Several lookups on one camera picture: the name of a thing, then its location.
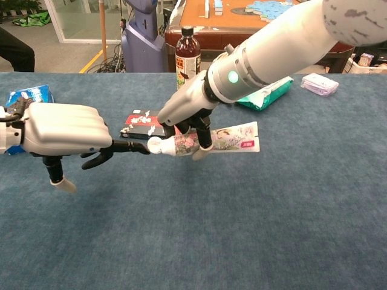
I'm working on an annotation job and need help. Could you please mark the dark drink bottle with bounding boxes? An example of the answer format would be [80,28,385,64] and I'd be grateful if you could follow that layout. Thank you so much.
[175,26,202,91]

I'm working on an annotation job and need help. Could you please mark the blue carpet mat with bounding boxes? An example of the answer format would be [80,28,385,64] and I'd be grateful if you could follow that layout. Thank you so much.
[0,71,387,290]

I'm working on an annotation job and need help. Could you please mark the small purple tissue pack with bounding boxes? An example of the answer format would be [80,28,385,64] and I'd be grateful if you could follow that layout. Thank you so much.
[301,72,339,97]

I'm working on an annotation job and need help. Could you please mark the blue cookie box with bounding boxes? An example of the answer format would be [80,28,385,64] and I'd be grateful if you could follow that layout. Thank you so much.
[5,84,55,155]

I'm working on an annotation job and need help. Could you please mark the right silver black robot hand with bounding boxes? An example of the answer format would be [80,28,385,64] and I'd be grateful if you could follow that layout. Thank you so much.
[157,69,220,161]

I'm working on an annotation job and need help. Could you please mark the green wet wipes pack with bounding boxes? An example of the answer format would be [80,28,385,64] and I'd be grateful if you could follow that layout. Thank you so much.
[235,76,294,112]

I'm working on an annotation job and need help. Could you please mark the white storage bin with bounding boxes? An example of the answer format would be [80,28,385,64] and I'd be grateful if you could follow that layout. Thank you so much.
[343,53,387,75]

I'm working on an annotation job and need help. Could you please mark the white floral toothpaste tube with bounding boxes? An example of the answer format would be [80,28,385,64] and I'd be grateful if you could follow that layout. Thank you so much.
[147,121,261,157]

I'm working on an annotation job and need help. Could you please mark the white framed glass partition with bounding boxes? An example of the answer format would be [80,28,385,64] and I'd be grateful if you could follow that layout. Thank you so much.
[44,0,125,45]

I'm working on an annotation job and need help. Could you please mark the wooden pole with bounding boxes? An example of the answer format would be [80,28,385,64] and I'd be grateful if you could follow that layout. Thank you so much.
[99,0,108,62]

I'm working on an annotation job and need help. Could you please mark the tangled floor cables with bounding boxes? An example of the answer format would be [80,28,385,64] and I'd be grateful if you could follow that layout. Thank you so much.
[96,43,126,73]

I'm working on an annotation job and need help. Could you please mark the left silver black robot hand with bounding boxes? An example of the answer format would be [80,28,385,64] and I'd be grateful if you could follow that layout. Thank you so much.
[22,102,151,194]

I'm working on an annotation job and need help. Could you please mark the blue white tile row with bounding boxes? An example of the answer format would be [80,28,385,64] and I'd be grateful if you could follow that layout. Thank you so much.
[205,0,225,18]

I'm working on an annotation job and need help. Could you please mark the green crumpled cloth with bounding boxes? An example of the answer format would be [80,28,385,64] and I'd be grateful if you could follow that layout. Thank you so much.
[11,11,51,27]

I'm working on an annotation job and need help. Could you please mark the blue mahjong tile heap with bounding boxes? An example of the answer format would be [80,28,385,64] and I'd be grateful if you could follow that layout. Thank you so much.
[244,0,301,24]

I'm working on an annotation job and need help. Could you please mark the black red flat box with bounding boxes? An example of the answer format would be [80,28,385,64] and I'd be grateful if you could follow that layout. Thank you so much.
[120,110,182,140]

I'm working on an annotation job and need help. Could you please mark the black trouser leg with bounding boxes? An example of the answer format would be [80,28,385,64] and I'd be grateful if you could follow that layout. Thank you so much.
[0,27,36,73]

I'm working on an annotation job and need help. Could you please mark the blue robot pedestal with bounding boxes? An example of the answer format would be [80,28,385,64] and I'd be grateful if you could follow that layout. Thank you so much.
[120,0,167,73]

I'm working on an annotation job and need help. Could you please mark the brown mahjong table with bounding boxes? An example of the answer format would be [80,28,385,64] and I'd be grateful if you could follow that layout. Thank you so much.
[164,0,356,74]

